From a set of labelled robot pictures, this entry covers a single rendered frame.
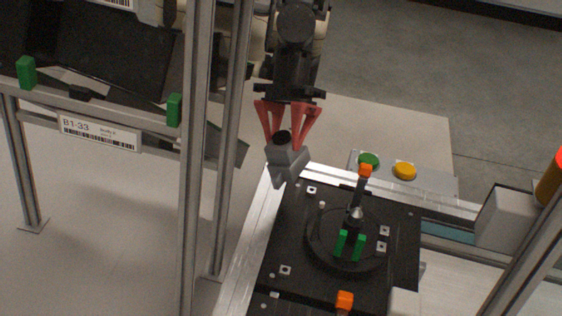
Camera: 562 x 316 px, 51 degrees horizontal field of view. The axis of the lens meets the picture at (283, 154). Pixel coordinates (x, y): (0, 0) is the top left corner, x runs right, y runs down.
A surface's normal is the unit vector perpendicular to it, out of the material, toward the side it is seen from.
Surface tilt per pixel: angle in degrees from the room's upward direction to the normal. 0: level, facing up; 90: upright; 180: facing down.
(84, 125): 90
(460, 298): 0
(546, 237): 90
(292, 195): 0
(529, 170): 0
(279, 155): 94
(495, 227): 90
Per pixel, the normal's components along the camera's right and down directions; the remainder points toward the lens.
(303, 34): -0.02, 0.00
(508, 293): -0.21, 0.63
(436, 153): 0.15, -0.73
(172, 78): 0.92, 0.35
